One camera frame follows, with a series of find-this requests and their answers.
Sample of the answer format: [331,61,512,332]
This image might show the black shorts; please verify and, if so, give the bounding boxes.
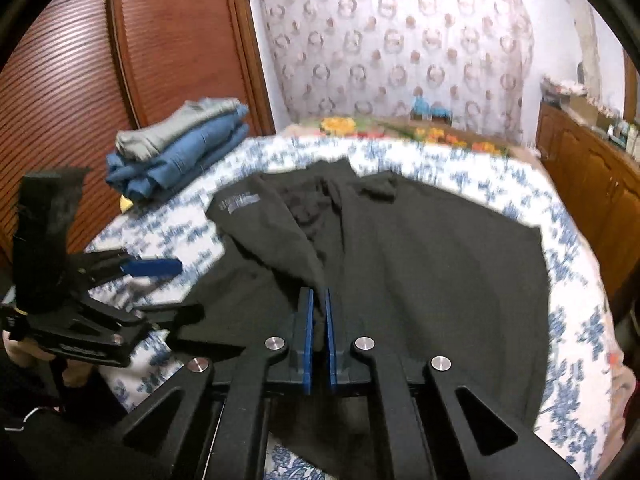
[171,157,551,480]

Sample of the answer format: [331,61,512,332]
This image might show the person left hand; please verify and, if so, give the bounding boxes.
[2,330,93,388]

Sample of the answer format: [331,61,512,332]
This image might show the yellow plush toy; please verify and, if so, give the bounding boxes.
[119,195,134,214]

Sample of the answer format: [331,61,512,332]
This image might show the folded blue jeans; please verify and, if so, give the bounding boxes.
[105,105,250,204]

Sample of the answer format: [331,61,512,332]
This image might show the folded grey pants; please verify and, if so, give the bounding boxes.
[115,98,246,162]

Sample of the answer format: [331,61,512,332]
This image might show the colourful floral blanket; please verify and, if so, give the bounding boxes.
[291,116,541,164]

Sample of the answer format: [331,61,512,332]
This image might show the brown louvered wardrobe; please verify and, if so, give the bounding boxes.
[1,0,276,263]

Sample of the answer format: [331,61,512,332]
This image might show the blue floral bed sheet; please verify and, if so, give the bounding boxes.
[92,136,618,479]

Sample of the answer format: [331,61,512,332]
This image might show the pink circle pattern curtain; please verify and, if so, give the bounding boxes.
[259,0,534,143]

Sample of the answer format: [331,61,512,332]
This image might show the long wooden cabinet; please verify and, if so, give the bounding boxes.
[536,103,639,322]

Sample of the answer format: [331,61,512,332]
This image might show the stack of papers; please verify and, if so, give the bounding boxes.
[540,75,588,103]

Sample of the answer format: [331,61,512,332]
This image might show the cardboard box on cabinet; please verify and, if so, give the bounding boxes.
[561,96,618,130]

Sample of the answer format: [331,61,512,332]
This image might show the beige side curtain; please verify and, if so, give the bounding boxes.
[575,0,602,100]

